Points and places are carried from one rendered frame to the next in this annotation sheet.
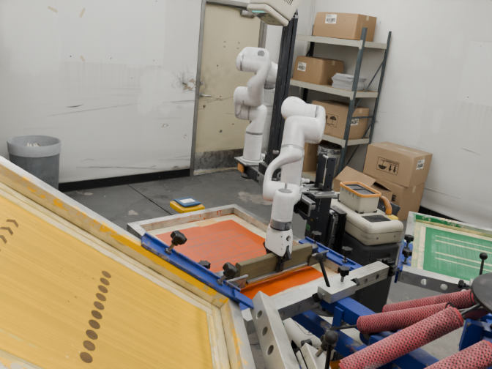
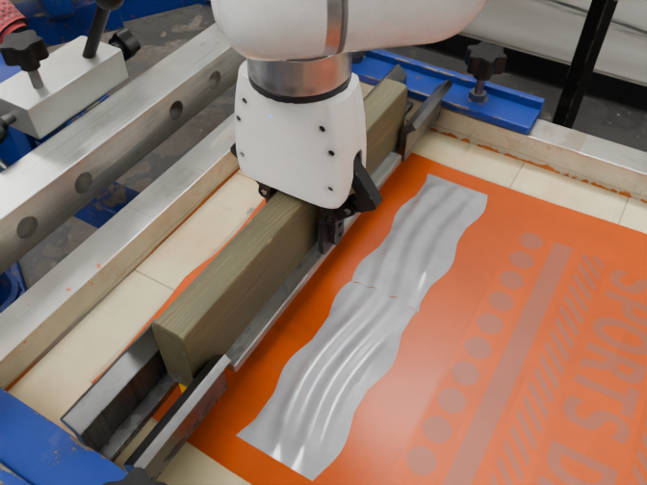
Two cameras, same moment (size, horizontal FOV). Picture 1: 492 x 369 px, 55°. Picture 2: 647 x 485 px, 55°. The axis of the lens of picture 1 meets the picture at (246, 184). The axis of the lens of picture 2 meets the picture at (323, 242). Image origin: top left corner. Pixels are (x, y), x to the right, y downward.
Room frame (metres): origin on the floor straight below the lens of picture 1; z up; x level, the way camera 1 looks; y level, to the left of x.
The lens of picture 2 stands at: (1.95, -0.25, 1.41)
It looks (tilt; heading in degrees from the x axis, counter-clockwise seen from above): 47 degrees down; 162
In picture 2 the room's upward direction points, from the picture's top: straight up
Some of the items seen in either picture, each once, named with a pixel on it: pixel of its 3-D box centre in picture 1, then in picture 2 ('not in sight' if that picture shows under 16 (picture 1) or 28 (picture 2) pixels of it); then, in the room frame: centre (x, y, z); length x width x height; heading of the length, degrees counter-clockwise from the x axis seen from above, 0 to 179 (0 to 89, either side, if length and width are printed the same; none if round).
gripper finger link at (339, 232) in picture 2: not in sight; (342, 222); (1.59, -0.11, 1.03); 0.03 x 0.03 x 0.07; 41
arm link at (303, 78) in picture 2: (282, 222); (290, 47); (1.56, -0.14, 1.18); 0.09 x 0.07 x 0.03; 41
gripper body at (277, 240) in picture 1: (278, 237); (301, 121); (1.57, -0.14, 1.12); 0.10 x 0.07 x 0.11; 41
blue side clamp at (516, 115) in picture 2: not in sight; (411, 96); (1.37, 0.06, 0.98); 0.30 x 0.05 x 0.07; 41
